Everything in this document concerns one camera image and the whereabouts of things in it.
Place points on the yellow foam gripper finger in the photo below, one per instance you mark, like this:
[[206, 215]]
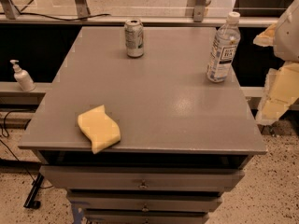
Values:
[[281, 88]]

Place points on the silver green 7up can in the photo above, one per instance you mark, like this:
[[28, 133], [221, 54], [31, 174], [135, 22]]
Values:
[[134, 38]]

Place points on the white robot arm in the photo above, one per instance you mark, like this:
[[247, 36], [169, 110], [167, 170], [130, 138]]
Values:
[[281, 88]]

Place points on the clear plastic water bottle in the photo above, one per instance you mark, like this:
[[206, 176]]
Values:
[[223, 50]]

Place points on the grey drawer cabinet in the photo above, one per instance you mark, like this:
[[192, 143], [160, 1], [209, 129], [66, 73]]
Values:
[[184, 140]]

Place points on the yellow wavy sponge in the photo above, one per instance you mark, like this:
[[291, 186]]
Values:
[[99, 128]]

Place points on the white pump dispenser bottle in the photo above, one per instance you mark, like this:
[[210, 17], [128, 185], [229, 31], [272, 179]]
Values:
[[22, 77]]

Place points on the black metal floor bracket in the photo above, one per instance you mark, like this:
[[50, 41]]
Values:
[[31, 202]]

